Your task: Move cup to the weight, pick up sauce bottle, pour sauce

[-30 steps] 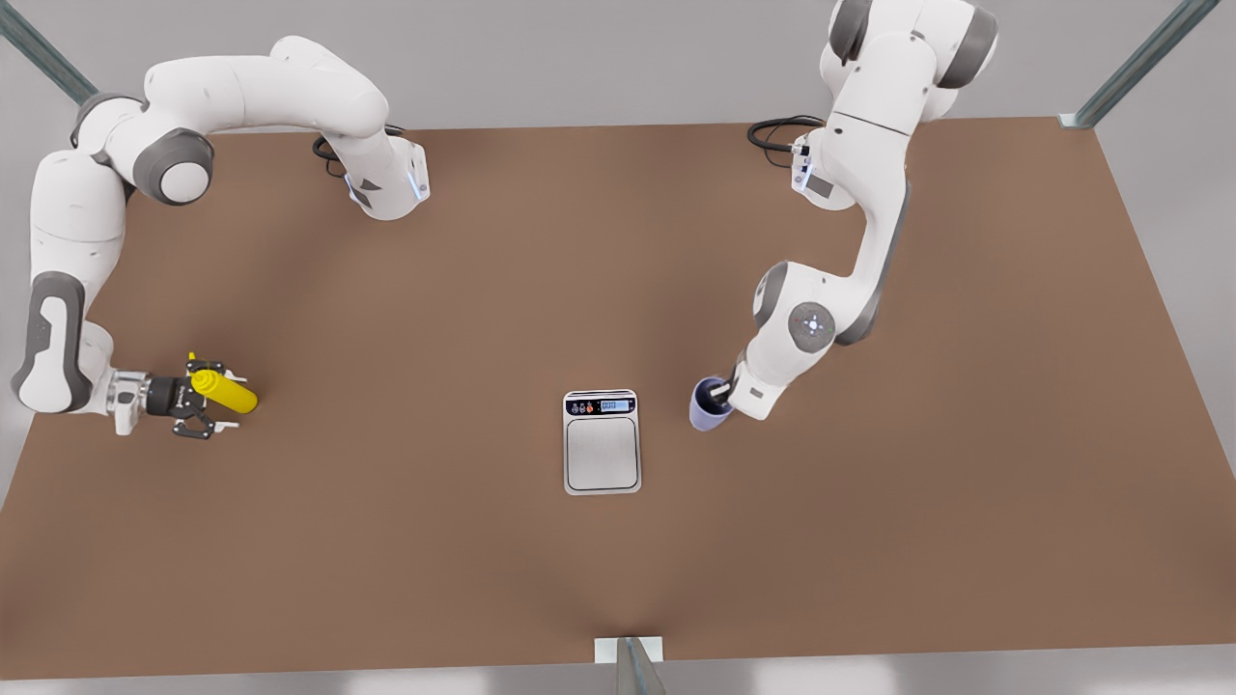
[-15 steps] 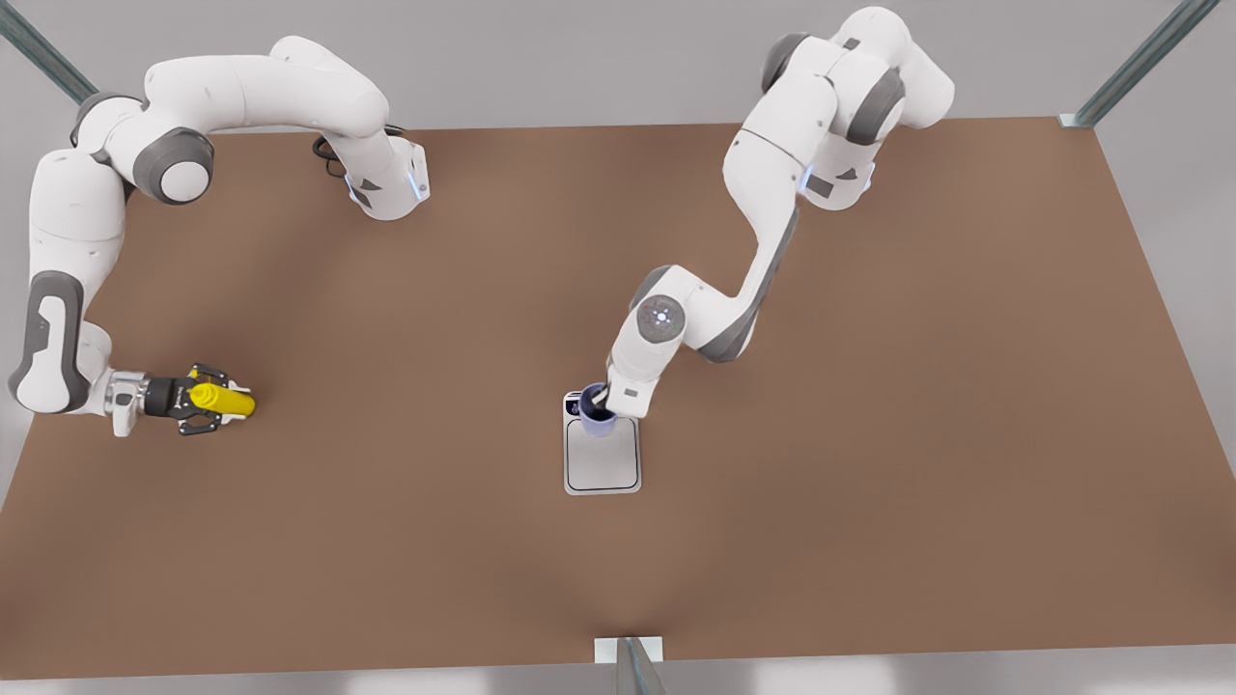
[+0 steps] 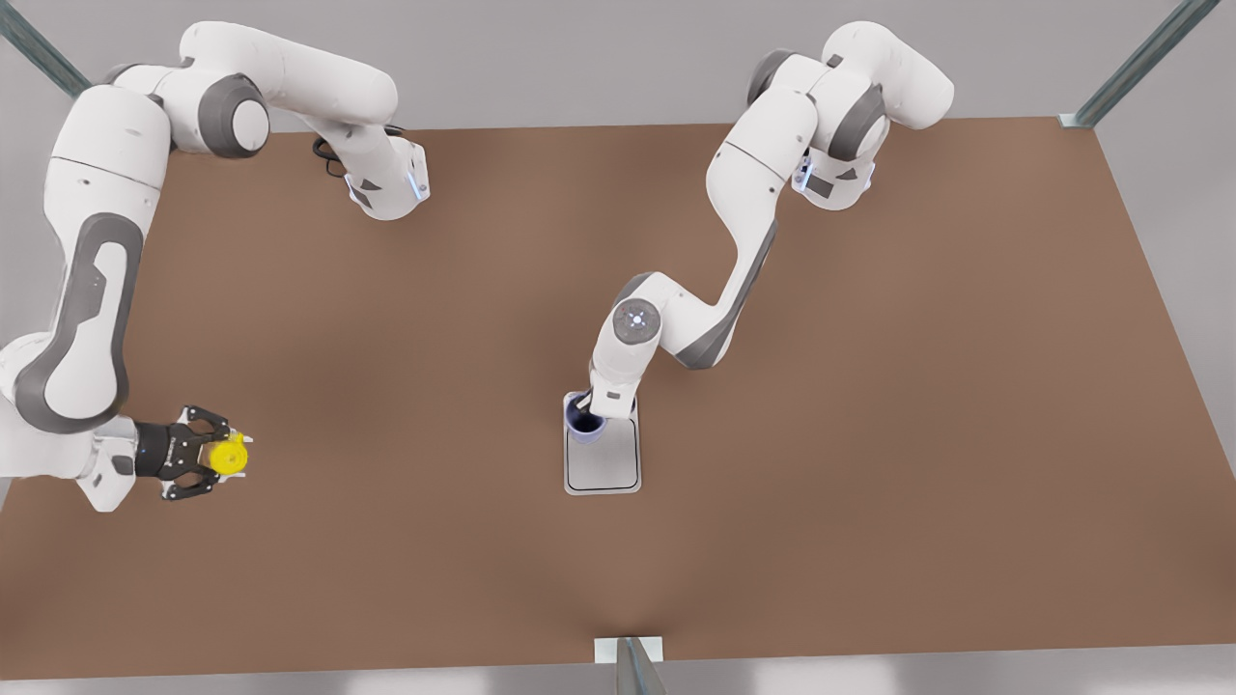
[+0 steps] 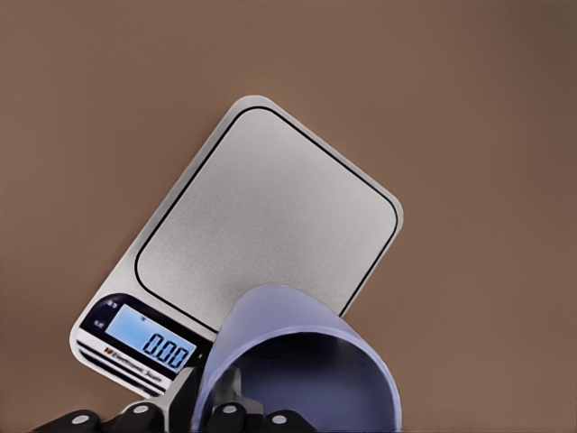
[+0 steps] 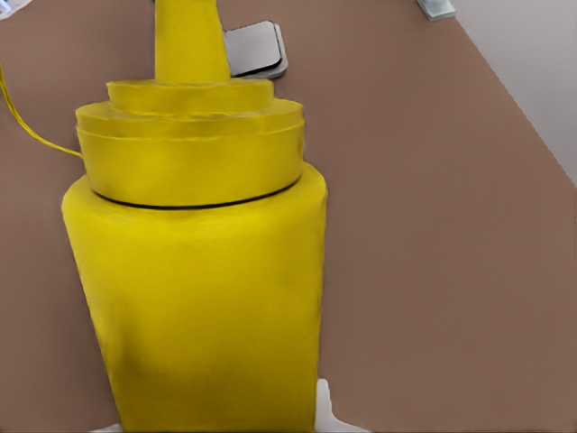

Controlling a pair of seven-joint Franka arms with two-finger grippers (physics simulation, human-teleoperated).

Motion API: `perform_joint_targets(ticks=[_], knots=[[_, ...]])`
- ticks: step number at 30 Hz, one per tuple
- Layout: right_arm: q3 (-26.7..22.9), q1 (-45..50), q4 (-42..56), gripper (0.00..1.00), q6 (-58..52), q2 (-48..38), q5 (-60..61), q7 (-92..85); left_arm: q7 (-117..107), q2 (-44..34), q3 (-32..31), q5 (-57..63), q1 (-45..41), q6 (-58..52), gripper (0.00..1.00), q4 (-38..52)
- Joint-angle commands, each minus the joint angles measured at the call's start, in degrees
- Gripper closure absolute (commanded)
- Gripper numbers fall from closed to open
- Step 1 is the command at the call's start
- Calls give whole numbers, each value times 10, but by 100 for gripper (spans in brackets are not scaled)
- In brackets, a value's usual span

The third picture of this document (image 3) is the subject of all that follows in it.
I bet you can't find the yellow sauce bottle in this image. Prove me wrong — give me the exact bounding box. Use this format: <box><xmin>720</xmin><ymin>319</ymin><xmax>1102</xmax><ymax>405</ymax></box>
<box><xmin>211</xmin><ymin>432</ymin><xmax>250</xmax><ymax>477</ymax></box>

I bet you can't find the pale blue cup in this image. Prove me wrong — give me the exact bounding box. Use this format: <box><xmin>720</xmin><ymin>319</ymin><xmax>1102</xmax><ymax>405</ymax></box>
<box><xmin>565</xmin><ymin>391</ymin><xmax>610</xmax><ymax>445</ymax></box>

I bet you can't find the grey flat weighing scale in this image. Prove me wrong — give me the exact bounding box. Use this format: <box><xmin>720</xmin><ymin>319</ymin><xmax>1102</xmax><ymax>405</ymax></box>
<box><xmin>563</xmin><ymin>390</ymin><xmax>643</xmax><ymax>497</ymax></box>

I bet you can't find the silver frame post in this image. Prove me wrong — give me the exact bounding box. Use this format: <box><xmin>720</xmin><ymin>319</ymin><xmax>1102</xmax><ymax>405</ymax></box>
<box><xmin>0</xmin><ymin>8</ymin><xmax>94</xmax><ymax>99</ymax></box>
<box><xmin>1058</xmin><ymin>0</ymin><xmax>1223</xmax><ymax>130</ymax></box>
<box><xmin>592</xmin><ymin>636</ymin><xmax>666</xmax><ymax>695</ymax></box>

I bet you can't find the black cable loop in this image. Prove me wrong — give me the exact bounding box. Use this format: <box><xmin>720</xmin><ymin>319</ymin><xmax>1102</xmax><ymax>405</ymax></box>
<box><xmin>311</xmin><ymin>125</ymin><xmax>407</xmax><ymax>181</ymax></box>

